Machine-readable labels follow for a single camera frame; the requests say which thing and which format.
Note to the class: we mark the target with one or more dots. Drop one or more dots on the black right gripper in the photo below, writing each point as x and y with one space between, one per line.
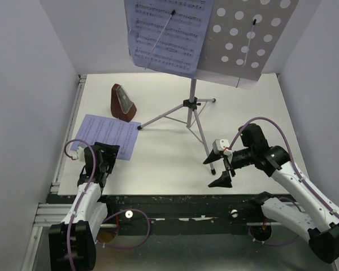
225 179

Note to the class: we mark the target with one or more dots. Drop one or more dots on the brown wooden metronome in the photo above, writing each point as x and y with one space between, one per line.
121 107

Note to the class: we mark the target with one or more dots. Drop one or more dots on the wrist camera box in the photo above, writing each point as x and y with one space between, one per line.
79 155
222 147

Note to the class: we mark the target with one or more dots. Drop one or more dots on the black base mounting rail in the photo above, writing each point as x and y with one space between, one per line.
140 224

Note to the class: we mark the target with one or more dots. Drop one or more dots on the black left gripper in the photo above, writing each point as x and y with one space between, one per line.
111 152

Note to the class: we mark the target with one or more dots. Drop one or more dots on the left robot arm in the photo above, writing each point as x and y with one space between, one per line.
72 241

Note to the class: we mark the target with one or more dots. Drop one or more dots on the lilac perforated music stand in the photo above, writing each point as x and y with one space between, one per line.
240 37

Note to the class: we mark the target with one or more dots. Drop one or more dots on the lilac sheet music page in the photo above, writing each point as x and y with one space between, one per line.
167 36
109 131

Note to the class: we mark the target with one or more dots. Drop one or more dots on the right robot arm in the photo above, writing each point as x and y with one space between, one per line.
278 163

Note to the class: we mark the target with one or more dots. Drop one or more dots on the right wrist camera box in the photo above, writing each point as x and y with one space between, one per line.
222 147

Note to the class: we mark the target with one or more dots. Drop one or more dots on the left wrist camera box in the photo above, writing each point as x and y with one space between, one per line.
79 155

